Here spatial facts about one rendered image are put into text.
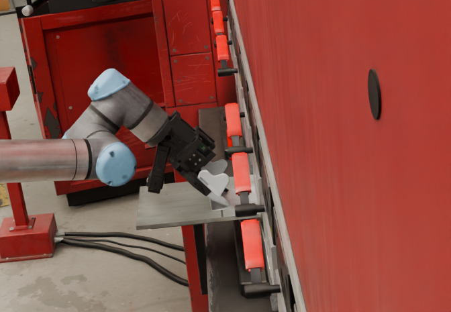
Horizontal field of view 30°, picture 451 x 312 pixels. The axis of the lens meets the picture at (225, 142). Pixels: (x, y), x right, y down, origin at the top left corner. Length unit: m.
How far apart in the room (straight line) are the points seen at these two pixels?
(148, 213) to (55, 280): 1.82
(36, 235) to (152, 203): 1.91
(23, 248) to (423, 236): 3.48
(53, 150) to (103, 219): 2.44
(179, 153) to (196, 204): 0.13
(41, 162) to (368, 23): 1.21
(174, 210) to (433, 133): 1.52
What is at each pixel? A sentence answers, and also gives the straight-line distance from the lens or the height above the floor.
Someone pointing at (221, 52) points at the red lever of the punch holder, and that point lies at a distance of 1.73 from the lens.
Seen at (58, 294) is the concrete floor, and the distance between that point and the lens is 3.43.
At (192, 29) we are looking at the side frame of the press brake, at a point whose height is 1.13.
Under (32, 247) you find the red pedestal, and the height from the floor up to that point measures 0.05.
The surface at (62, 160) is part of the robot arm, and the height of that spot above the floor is 1.22.
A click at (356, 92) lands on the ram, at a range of 0.34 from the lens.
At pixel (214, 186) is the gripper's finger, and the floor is 1.05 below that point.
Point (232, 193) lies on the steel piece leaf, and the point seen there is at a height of 1.00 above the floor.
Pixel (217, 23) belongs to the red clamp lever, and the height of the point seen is 1.29.
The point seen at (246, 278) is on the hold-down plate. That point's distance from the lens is 1.67.
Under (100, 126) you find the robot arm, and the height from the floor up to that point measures 1.22.
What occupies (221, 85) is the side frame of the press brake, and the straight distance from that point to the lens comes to 2.58.
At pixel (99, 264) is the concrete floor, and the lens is 3.57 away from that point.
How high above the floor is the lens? 1.81
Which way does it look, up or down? 24 degrees down
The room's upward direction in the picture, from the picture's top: 6 degrees counter-clockwise
